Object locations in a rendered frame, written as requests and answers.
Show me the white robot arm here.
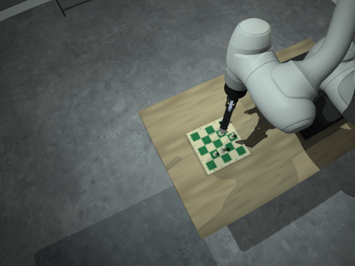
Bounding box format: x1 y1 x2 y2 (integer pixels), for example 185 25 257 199
224 0 355 134

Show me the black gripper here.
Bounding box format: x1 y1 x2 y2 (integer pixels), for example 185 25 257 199
219 83 247 133

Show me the green and white chessboard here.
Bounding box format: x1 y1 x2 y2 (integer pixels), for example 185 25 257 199
186 117 251 175

